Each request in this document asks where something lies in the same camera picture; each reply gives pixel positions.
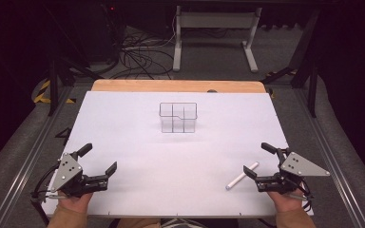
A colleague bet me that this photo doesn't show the white pen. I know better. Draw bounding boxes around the white pen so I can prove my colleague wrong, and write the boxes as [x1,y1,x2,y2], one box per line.
[224,161,260,191]

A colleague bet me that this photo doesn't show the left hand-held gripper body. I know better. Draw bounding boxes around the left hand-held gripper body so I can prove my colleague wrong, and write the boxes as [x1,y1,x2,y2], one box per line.
[49,152,110,199]

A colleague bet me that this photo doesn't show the clear acrylic compartment holder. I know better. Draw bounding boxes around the clear acrylic compartment holder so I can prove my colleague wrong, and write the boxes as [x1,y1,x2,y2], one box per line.
[158,101,199,134]

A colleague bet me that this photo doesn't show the aluminium floor rail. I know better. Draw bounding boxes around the aluminium floor rail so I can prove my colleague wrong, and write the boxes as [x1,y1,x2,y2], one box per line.
[293,88,365,228]
[0,87,74,228]

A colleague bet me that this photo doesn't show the bundle of black floor cables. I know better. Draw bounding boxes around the bundle of black floor cables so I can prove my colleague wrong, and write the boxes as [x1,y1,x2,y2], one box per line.
[108,29,176,81]

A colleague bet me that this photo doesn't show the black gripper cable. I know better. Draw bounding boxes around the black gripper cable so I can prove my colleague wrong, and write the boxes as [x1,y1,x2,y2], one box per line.
[298,180,316,213]
[29,162,61,226]

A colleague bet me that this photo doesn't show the person's right hand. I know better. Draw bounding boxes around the person's right hand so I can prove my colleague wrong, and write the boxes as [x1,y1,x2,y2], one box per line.
[267,189,306,214]

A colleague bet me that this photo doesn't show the white metal stand frame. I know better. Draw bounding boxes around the white metal stand frame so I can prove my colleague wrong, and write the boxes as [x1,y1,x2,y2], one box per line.
[172,5,263,73]

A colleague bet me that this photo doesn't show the person's left hand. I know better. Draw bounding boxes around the person's left hand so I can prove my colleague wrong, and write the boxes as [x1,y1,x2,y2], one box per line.
[56,191,93,214]

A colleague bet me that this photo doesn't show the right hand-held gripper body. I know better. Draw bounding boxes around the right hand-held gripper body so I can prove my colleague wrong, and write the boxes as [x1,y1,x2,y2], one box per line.
[254,148,332,195]

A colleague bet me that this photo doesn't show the white board sheet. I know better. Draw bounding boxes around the white board sheet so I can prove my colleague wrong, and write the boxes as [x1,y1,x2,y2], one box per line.
[41,90,315,219]

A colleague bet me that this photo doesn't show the black metal stand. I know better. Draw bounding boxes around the black metal stand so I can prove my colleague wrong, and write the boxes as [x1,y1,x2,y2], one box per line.
[260,8,322,119]
[42,4,106,118]

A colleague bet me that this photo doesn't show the yellow black hazard tape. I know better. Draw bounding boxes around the yellow black hazard tape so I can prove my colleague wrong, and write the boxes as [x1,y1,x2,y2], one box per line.
[32,79,77,105]

